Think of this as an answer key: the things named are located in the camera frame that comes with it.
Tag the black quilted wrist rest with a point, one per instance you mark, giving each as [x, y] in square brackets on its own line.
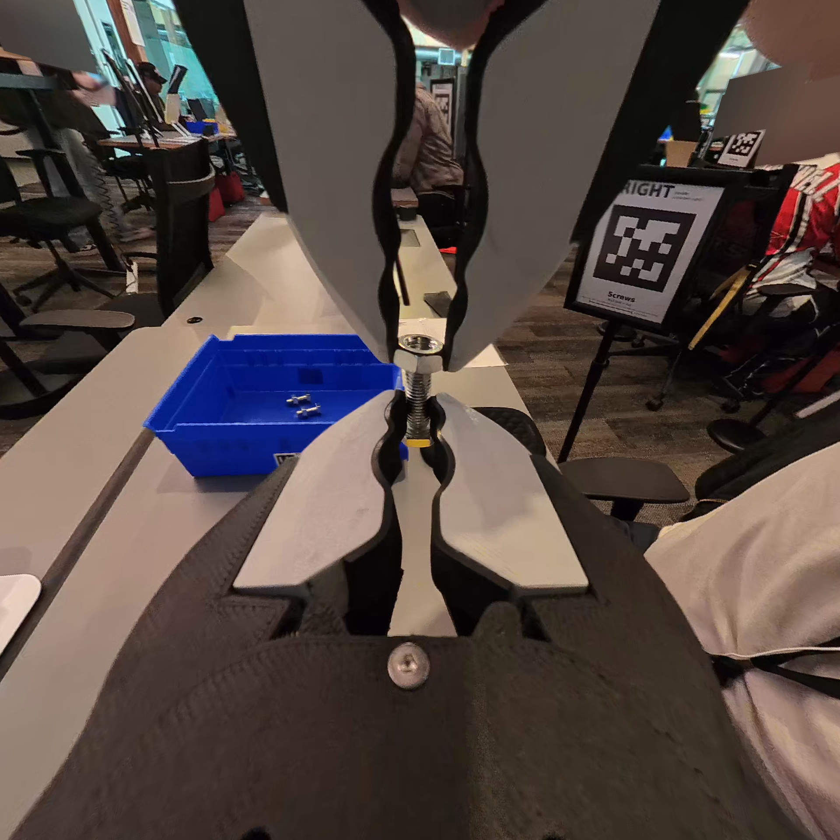
[518, 426]

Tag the white stand base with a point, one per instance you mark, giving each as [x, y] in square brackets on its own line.
[16, 610]

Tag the wall marker poster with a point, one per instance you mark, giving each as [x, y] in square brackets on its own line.
[443, 98]

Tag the small marker card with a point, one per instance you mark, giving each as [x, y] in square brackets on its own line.
[741, 148]

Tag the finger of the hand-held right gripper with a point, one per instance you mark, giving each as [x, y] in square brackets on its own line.
[321, 131]
[544, 164]

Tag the red container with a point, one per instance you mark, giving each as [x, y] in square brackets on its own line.
[226, 190]

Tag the black rod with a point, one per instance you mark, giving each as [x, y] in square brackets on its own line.
[401, 282]

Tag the laminated paper sheet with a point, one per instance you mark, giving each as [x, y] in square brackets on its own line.
[491, 358]

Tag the black high-back office chair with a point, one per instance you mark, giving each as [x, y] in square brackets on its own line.
[184, 210]

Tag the blue plastic bin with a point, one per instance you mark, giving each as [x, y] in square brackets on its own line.
[197, 126]
[190, 426]

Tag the black framed marker sign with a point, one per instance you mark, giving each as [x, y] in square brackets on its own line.
[646, 249]

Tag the steel hex bolt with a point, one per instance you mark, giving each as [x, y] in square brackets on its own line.
[418, 407]

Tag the black chair armrest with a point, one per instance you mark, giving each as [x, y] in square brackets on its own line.
[623, 479]

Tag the black flat pad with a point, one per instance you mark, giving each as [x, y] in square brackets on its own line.
[441, 305]

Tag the steel hex nut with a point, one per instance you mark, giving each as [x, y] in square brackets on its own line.
[420, 358]

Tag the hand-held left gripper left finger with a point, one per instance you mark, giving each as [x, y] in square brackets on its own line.
[315, 512]

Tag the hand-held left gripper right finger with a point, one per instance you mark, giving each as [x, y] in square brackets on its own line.
[505, 512]

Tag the black sign tripod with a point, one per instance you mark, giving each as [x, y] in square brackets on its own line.
[590, 394]

